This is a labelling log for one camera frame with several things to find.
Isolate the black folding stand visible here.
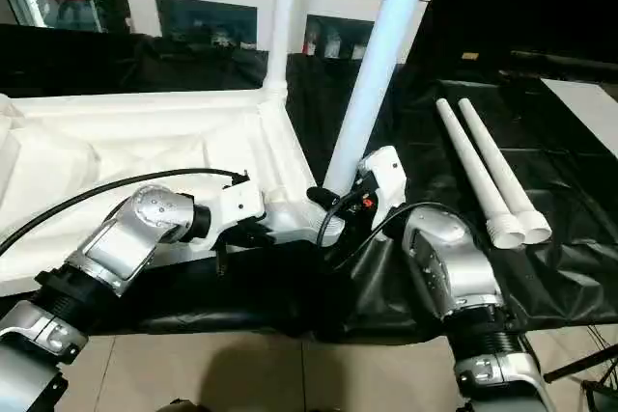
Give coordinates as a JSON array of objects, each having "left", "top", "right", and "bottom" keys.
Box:
[{"left": 543, "top": 343, "right": 618, "bottom": 403}]

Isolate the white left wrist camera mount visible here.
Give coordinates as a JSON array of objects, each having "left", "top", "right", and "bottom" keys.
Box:
[{"left": 193, "top": 176, "right": 267, "bottom": 242}]

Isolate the white flat board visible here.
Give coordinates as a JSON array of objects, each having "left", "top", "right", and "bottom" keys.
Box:
[{"left": 541, "top": 78, "right": 618, "bottom": 159}]

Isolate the white plastic table top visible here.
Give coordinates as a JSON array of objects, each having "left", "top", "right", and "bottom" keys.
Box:
[{"left": 0, "top": 84, "right": 346, "bottom": 297}]

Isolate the white plastic table leg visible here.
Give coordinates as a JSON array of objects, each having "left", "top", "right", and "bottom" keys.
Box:
[
  {"left": 263, "top": 0, "right": 301, "bottom": 99},
  {"left": 458, "top": 97, "right": 553, "bottom": 245},
  {"left": 435, "top": 97, "right": 526, "bottom": 248},
  {"left": 323, "top": 0, "right": 438, "bottom": 197}
]

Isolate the black work mat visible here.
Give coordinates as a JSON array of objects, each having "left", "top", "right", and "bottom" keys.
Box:
[{"left": 0, "top": 24, "right": 618, "bottom": 341}]

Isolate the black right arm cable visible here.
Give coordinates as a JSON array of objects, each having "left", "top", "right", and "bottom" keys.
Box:
[{"left": 319, "top": 192, "right": 484, "bottom": 273}]

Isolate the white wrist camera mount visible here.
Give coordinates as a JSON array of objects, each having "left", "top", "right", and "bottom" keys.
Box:
[
  {"left": 356, "top": 146, "right": 407, "bottom": 218},
  {"left": 193, "top": 176, "right": 267, "bottom": 242}
]

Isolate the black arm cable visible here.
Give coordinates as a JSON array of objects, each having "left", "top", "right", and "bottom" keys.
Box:
[
  {"left": 0, "top": 168, "right": 250, "bottom": 257},
  {"left": 319, "top": 192, "right": 484, "bottom": 273}
]

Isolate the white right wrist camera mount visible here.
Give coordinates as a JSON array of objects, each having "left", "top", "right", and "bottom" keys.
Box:
[{"left": 356, "top": 146, "right": 407, "bottom": 218}]

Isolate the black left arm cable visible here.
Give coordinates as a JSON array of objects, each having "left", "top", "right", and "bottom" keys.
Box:
[{"left": 0, "top": 168, "right": 250, "bottom": 257}]

